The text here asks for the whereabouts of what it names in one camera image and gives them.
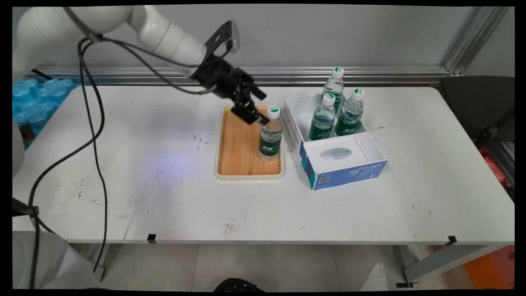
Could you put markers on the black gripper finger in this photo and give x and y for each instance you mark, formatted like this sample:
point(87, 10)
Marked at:
point(255, 89)
point(248, 113)

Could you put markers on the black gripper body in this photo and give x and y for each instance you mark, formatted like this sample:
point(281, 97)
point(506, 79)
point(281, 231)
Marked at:
point(218, 76)

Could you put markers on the green-label water bottle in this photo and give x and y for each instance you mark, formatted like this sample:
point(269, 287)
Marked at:
point(322, 123)
point(333, 87)
point(270, 142)
point(349, 119)

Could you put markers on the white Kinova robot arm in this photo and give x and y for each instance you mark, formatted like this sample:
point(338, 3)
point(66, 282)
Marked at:
point(53, 24)

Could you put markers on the bamboo tray with cream rim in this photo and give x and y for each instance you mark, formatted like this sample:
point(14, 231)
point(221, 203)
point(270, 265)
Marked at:
point(238, 152)

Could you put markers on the white and blue cardboard box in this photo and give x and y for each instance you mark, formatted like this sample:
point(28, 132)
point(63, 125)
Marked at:
point(349, 172)

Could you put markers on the black tape mark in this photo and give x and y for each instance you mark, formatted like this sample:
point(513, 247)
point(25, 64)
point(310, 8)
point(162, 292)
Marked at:
point(452, 240)
point(151, 238)

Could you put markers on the black round object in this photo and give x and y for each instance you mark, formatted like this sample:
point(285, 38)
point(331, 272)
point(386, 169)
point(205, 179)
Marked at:
point(238, 285)

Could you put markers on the blue shrink-wrapped bottle pack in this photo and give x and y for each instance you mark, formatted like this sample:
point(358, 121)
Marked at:
point(37, 102)

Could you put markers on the grey table leg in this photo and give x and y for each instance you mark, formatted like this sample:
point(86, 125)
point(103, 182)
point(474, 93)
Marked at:
point(444, 261)
point(100, 263)

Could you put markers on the red bag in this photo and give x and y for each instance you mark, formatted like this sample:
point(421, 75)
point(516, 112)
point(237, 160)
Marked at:
point(495, 168)

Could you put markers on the orange box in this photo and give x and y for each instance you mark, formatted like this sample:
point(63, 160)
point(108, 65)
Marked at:
point(491, 269)

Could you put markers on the horizontal aluminium frame rail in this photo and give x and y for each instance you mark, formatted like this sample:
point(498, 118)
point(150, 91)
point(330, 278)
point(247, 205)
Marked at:
point(287, 75)

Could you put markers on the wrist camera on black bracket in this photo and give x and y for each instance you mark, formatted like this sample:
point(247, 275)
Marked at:
point(224, 37)

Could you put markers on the slanted aluminium frame post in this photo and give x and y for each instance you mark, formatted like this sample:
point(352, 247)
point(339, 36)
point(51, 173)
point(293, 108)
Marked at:
point(476, 39)

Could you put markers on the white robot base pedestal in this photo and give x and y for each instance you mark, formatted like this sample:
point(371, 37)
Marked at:
point(53, 267)

